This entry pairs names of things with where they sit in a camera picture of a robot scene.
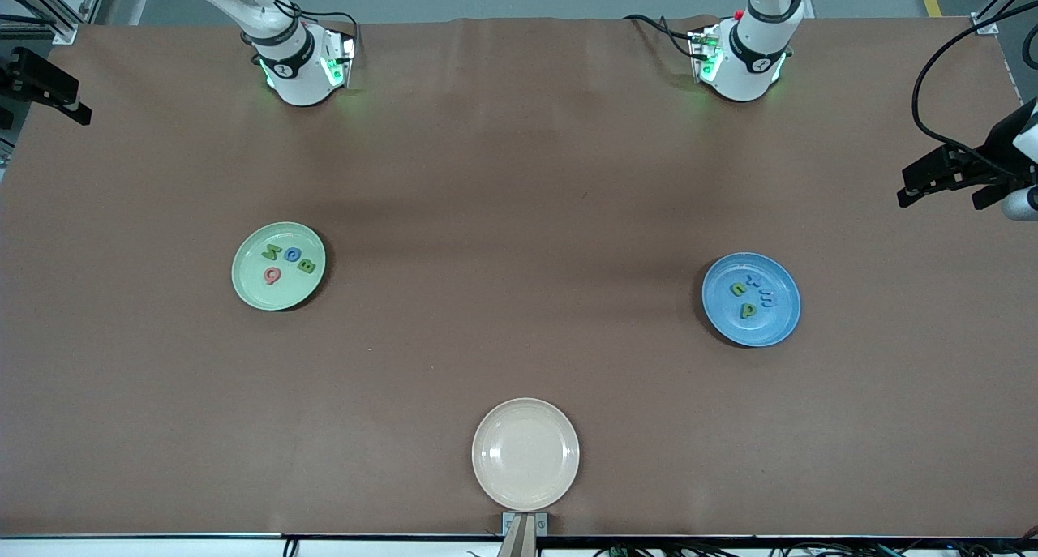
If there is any blue plate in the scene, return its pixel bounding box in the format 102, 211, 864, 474
701, 252, 802, 348

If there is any light green plate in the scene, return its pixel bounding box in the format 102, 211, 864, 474
231, 221, 328, 312

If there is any brown table cover sheet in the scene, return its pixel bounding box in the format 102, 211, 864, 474
0, 15, 1038, 538

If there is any beige plate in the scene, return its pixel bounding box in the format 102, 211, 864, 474
471, 397, 581, 512

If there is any black arm base cable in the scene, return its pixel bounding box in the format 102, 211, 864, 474
304, 10, 360, 41
623, 14, 700, 60

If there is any white table edge rail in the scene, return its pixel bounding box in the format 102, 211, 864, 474
0, 533, 1038, 557

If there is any camera stand bracket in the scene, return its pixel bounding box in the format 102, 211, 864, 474
500, 512, 549, 557

